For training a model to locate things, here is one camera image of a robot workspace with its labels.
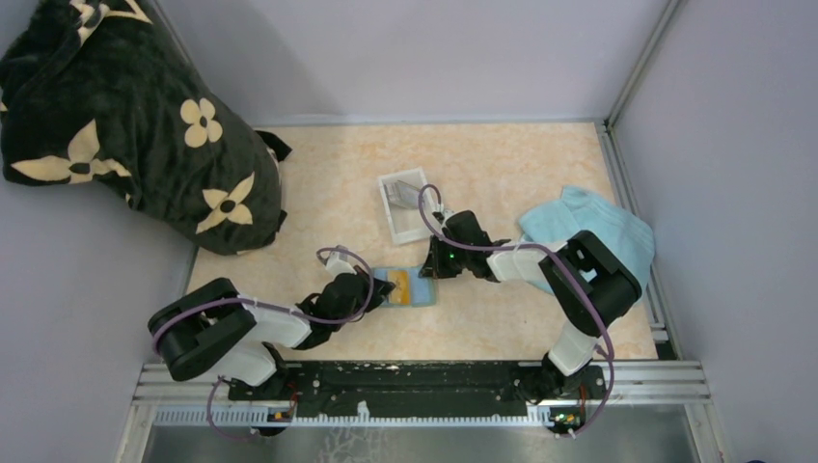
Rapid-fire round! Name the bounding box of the aluminium frame rail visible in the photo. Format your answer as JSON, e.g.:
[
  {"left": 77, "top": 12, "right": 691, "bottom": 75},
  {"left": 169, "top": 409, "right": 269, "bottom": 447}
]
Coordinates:
[{"left": 132, "top": 361, "right": 711, "bottom": 427}]

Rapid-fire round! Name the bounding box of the black floral blanket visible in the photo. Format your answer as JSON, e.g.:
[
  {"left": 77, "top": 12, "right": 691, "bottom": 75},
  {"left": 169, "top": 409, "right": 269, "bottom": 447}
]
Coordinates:
[{"left": 1, "top": 1, "right": 290, "bottom": 256}]

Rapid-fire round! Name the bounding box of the yellow credit card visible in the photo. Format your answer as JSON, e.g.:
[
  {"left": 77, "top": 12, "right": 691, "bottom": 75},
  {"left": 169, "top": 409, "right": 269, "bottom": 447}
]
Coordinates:
[{"left": 387, "top": 269, "right": 412, "bottom": 306}]

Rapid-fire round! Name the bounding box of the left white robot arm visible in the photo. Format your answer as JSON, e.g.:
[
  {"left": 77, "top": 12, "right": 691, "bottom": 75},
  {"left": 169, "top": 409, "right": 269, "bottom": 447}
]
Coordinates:
[{"left": 148, "top": 268, "right": 395, "bottom": 399}]

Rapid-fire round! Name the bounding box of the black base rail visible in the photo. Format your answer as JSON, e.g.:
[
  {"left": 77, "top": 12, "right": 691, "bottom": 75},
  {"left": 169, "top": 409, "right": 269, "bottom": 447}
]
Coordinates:
[{"left": 229, "top": 361, "right": 607, "bottom": 419}]

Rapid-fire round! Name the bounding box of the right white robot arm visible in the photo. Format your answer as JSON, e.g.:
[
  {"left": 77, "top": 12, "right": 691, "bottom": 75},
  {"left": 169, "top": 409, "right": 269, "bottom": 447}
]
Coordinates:
[{"left": 421, "top": 210, "right": 641, "bottom": 397}]

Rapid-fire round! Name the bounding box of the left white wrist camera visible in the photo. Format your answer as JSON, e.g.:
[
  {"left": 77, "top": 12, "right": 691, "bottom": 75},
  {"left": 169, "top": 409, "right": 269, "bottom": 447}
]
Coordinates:
[{"left": 324, "top": 248, "right": 355, "bottom": 277}]

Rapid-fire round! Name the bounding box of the translucent white plastic bin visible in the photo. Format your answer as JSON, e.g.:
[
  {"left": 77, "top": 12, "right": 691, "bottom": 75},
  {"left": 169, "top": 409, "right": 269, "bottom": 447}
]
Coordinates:
[{"left": 377, "top": 167, "right": 431, "bottom": 245}]

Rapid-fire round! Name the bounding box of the light blue towel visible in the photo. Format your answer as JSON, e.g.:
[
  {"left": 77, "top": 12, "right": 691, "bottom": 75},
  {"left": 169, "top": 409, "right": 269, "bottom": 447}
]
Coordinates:
[{"left": 518, "top": 185, "right": 655, "bottom": 289}]

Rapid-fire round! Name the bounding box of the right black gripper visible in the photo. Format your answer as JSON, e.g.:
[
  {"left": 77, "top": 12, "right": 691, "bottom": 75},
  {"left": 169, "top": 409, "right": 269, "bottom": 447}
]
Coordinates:
[{"left": 422, "top": 235, "right": 471, "bottom": 281}]

